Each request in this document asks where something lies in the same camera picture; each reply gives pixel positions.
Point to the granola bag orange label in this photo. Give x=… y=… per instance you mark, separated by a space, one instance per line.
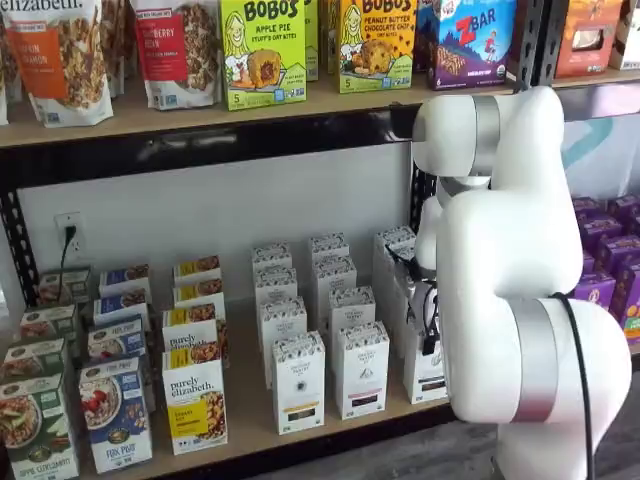
x=55 y=60

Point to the white snack box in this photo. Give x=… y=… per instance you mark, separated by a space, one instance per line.
x=627 y=40

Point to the granola bag red label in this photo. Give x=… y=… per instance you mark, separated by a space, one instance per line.
x=170 y=50

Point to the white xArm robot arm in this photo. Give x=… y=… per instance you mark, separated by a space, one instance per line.
x=500 y=225

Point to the blue flax oatmeal box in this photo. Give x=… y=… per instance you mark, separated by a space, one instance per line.
x=115 y=415
x=115 y=337
x=125 y=280
x=120 y=306

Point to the orange Annie's box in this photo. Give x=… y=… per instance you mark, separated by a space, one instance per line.
x=585 y=50

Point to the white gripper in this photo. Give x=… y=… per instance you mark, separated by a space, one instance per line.
x=412 y=290

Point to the white wall outlet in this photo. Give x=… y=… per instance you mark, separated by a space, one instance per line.
x=75 y=247

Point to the purple Annie's snack box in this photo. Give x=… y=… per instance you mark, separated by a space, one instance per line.
x=622 y=205
x=597 y=227
x=595 y=295
x=617 y=250
x=587 y=206
x=588 y=262
x=629 y=300

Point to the white backdrop sheet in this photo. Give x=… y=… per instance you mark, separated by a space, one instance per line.
x=600 y=150

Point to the wooden shelf board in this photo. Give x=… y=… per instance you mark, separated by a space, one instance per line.
x=200 y=117
x=250 y=425
x=600 y=80

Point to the black metal shelving rack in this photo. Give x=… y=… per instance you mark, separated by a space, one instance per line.
x=200 y=145
x=547 y=40

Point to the green apple oatmeal box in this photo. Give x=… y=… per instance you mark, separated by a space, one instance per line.
x=30 y=357
x=62 y=285
x=35 y=425
x=47 y=322

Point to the white box green strip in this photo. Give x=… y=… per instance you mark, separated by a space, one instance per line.
x=387 y=237
x=420 y=380
x=391 y=285

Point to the yellow purely elizabeth box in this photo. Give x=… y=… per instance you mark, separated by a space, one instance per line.
x=192 y=400
x=192 y=312
x=187 y=337
x=197 y=267
x=197 y=289

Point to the blue Zbar box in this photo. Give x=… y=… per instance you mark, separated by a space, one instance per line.
x=475 y=45

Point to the white granola bag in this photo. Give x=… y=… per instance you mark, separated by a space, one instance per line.
x=117 y=40

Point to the yellow Bobo's peanut butter box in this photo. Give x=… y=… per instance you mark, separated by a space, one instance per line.
x=375 y=50

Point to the green Bobo's apple pie box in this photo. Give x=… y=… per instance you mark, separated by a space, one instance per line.
x=311 y=35
x=262 y=55

